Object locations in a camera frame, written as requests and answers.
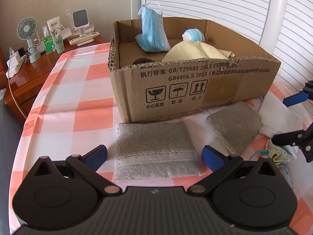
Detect blue white plush toy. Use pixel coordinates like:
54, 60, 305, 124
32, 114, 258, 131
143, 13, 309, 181
182, 29, 205, 42

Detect green tube bottle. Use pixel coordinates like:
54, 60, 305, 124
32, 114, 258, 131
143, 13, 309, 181
51, 28, 65, 54

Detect white tube skincare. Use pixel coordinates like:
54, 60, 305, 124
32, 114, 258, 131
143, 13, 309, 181
47, 16, 62, 38

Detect wooden bedside cabinet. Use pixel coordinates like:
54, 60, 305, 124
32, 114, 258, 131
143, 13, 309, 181
0, 34, 111, 125

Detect white remote control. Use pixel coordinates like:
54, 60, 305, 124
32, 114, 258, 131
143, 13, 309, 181
69, 31, 100, 46

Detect phone stand with screen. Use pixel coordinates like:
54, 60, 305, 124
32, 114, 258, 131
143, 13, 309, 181
72, 9, 90, 37

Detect white tissue sheet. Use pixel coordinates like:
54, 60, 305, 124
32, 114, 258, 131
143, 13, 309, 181
258, 92, 303, 138

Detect green mini desk fan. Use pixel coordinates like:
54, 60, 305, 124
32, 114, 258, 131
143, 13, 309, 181
16, 17, 41, 63

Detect yellow lens cleaning cloth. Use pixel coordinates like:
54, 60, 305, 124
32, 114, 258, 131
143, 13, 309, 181
162, 41, 235, 62

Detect blue string drawstring pouch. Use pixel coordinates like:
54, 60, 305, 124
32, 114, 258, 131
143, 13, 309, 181
249, 138, 294, 189

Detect pink white checkered tablecloth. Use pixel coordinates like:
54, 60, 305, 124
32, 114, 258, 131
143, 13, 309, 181
8, 44, 312, 234

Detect brown cardboard box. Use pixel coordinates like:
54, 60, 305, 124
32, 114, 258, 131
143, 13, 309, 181
108, 17, 281, 123

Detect blue disposable face mask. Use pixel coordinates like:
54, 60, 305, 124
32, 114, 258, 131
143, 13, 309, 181
135, 1, 170, 52

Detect white charging cable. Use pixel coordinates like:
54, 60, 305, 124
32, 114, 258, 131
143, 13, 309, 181
7, 47, 28, 119

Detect white power strip charger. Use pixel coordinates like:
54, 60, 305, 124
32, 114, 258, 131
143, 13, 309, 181
6, 47, 27, 79

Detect green spray bottle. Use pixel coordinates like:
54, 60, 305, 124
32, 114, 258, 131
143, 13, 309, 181
42, 25, 55, 54

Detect white louvered wardrobe doors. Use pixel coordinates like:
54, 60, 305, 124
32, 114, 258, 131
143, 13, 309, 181
130, 0, 312, 92

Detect grey sachet pouch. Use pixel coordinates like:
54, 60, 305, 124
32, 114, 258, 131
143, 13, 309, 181
206, 101, 262, 155
113, 121, 203, 181

